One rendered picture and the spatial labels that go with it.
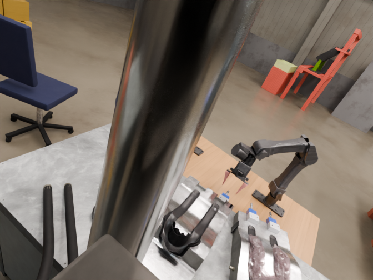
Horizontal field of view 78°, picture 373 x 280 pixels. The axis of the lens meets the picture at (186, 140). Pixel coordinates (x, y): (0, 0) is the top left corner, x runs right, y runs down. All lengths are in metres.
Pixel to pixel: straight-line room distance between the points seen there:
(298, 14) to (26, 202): 9.13
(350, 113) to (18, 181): 8.39
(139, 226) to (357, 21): 9.14
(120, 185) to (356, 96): 8.60
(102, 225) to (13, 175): 0.98
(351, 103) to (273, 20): 3.80
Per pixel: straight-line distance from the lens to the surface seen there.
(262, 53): 9.56
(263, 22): 9.67
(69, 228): 0.89
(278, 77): 7.35
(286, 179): 1.33
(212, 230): 1.02
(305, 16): 9.37
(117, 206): 0.18
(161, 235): 0.93
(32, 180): 1.14
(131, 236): 0.20
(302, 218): 1.58
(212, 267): 1.04
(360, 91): 8.71
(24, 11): 5.51
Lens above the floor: 1.63
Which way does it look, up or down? 32 degrees down
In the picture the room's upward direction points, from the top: 23 degrees clockwise
